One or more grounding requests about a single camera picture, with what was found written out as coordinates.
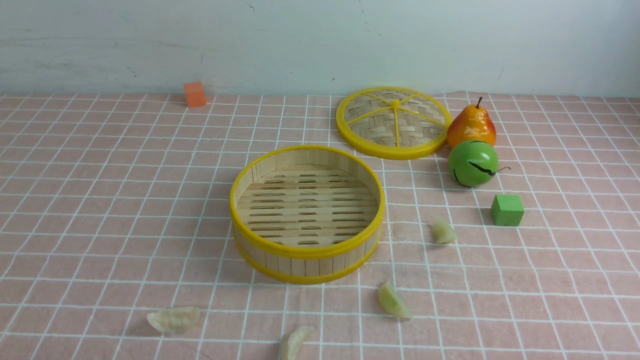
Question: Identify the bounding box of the greenish dumpling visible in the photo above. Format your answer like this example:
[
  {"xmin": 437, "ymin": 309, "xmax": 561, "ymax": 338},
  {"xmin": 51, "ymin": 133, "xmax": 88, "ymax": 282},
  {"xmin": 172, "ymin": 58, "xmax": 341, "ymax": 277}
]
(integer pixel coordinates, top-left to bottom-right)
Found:
[{"xmin": 377, "ymin": 280, "xmax": 413, "ymax": 321}]

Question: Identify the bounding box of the pale dumpling bottom edge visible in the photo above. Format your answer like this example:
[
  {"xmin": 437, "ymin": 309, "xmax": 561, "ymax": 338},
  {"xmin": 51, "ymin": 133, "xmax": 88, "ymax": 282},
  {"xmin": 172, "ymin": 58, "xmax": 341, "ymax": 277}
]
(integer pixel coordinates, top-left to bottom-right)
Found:
[{"xmin": 279, "ymin": 325, "xmax": 315, "ymax": 360}]

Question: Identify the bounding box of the bamboo steamer tray yellow rim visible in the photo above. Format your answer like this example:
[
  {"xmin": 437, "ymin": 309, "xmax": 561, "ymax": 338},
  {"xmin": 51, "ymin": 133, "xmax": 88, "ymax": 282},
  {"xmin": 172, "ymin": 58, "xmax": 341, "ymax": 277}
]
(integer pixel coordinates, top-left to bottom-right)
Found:
[{"xmin": 229, "ymin": 145, "xmax": 386, "ymax": 284}]

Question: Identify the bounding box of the woven bamboo steamer lid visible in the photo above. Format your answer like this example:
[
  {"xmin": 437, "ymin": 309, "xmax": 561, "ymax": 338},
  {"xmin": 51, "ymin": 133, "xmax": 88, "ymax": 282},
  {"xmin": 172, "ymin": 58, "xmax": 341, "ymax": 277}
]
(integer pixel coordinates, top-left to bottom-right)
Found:
[{"xmin": 335, "ymin": 86, "xmax": 453, "ymax": 161}]

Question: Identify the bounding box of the orange foam cube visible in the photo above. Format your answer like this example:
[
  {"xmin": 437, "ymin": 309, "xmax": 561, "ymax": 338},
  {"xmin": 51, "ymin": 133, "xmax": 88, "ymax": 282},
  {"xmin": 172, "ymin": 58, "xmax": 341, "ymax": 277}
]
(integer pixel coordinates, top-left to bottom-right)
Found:
[{"xmin": 183, "ymin": 80, "xmax": 207, "ymax": 108}]

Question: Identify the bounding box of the green toy apple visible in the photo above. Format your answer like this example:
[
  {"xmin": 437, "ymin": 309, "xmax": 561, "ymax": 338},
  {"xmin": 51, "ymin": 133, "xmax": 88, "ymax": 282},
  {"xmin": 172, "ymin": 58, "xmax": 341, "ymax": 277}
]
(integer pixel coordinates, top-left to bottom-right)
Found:
[{"xmin": 448, "ymin": 140, "xmax": 511, "ymax": 188}]

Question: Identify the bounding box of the orange yellow toy pear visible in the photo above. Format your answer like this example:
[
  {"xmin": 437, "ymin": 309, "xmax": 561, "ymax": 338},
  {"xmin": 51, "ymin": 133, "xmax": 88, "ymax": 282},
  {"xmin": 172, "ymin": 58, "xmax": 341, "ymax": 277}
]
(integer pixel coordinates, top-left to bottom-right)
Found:
[{"xmin": 446, "ymin": 96, "xmax": 497, "ymax": 149}]

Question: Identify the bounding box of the green foam cube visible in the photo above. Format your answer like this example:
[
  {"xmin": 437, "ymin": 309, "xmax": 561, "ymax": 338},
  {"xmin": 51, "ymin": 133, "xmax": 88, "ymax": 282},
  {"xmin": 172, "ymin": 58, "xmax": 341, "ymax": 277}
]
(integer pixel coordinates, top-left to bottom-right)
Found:
[{"xmin": 490, "ymin": 193, "xmax": 525, "ymax": 227}]

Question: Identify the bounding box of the pink checkered tablecloth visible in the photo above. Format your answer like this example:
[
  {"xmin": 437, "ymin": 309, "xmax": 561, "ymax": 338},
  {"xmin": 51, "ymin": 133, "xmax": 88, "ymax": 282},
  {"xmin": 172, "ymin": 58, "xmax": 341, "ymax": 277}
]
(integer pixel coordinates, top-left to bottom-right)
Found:
[{"xmin": 0, "ymin": 94, "xmax": 640, "ymax": 360}]

